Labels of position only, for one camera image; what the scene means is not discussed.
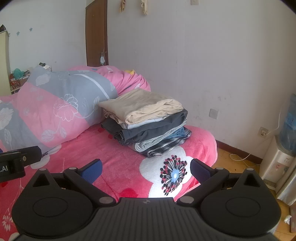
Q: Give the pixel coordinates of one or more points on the pink floral bed blanket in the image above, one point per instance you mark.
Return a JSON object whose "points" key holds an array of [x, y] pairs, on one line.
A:
{"points": [[115, 150]]}

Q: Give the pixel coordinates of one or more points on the grey folded garment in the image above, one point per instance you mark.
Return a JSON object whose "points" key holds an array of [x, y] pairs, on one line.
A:
{"points": [[148, 144]]}

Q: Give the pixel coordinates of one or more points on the beige pants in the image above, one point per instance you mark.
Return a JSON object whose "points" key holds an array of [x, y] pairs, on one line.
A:
{"points": [[138, 104]]}

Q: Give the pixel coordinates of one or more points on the brown wooden door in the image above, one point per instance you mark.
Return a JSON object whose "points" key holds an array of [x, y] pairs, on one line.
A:
{"points": [[96, 34]]}

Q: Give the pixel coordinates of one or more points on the white water dispenser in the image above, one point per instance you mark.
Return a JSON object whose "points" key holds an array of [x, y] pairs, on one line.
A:
{"points": [[275, 162]]}

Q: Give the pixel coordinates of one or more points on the hanging face mask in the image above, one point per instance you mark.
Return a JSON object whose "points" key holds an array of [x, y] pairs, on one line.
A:
{"points": [[102, 60]]}

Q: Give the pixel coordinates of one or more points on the pale yellow cabinet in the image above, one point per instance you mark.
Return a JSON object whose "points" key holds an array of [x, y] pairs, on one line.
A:
{"points": [[4, 64]]}

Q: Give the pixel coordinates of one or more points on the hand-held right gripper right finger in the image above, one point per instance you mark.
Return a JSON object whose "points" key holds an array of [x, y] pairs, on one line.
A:
{"points": [[198, 170]]}

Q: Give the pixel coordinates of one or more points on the white wall plate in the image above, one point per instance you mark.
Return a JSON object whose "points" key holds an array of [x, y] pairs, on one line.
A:
{"points": [[214, 113]]}

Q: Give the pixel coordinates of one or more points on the white wall switch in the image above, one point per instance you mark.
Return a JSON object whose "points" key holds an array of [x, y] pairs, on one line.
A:
{"points": [[194, 2]]}

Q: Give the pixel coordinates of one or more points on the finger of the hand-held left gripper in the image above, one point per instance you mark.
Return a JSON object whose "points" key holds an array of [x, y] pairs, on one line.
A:
{"points": [[32, 155]]}

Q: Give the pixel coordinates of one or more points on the crumpled white tissue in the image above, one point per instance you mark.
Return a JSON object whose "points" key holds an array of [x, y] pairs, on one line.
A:
{"points": [[288, 219]]}

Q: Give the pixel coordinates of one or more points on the blue denim folded garment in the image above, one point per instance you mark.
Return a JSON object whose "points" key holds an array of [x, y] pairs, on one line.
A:
{"points": [[180, 132]]}

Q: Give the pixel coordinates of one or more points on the green plastic item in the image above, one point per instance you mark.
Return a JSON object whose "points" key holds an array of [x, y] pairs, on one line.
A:
{"points": [[18, 73]]}

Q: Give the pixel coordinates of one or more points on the blue water bottle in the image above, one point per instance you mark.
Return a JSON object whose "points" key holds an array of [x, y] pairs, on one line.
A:
{"points": [[289, 125]]}

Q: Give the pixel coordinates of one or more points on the hanging beige cloth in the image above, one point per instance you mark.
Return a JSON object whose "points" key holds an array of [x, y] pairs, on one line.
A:
{"points": [[144, 7], [122, 5]]}

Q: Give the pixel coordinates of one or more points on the small black item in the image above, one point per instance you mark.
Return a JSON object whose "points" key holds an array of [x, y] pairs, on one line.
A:
{"points": [[2, 27]]}

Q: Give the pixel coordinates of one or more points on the pink grey floral quilt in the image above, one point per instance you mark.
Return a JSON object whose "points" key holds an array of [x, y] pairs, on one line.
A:
{"points": [[57, 104]]}

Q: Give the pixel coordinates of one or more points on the grey beige cloth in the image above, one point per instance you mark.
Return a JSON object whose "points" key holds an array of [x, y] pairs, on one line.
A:
{"points": [[136, 126]]}

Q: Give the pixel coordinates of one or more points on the dark folded clothes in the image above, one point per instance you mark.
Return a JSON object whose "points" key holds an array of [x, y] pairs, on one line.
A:
{"points": [[150, 131]]}

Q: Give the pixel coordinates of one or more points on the cluttered side table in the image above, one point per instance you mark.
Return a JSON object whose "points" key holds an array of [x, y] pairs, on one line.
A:
{"points": [[19, 84]]}

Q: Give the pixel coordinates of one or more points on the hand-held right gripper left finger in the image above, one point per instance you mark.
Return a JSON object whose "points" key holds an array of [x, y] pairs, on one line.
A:
{"points": [[93, 171]]}

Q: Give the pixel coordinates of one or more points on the white wall socket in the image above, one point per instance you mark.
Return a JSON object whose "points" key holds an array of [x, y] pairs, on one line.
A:
{"points": [[263, 132]]}

